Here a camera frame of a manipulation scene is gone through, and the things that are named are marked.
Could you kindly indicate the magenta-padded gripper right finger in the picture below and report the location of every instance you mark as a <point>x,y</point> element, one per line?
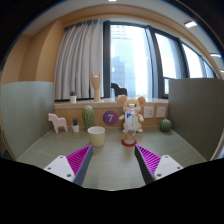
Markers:
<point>166,166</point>

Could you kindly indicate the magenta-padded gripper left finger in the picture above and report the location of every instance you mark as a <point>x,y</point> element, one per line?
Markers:
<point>61,166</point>

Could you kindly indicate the clear plastic drink bottle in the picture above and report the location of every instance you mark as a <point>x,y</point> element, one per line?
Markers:
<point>130,125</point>

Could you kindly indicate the small plant in white pot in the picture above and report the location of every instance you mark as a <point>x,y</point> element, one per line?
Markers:
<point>73,99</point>
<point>75,128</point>

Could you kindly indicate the round green cactus figure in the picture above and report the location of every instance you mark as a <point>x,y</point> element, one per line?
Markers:
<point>165,125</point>

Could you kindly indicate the pink wooden horse figure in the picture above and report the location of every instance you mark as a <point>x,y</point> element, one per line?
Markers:
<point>57,121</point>

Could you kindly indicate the flat round red coaster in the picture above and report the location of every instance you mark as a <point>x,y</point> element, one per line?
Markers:
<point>123,143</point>

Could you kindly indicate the tall green cactus figure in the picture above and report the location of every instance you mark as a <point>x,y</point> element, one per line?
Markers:
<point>88,118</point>

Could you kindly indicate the grey-green desk divider panel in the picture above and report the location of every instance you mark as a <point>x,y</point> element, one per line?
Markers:
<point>26,113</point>
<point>196,116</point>

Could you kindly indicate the wooden back ledge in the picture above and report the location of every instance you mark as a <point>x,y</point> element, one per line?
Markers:
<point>73,108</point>

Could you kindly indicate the round purple number sign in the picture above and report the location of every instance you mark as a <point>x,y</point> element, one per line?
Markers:
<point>110,118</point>

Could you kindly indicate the beige plush mouse toy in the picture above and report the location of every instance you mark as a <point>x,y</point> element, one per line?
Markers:
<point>121,100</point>

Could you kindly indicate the wooden hand model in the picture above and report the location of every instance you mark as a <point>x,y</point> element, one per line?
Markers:
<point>96,86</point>

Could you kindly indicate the black horse figure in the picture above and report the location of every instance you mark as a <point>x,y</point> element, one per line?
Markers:
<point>118,90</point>

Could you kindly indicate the light grey curtain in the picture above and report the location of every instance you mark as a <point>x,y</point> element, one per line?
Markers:
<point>78,60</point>

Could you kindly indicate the dark-framed window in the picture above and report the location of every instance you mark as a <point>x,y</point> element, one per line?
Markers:
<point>130,56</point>

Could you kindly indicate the ceiling lights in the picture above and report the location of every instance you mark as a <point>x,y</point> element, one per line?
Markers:
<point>190,24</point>

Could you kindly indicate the white wall socket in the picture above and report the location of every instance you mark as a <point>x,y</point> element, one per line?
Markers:
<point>160,112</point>
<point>148,112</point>

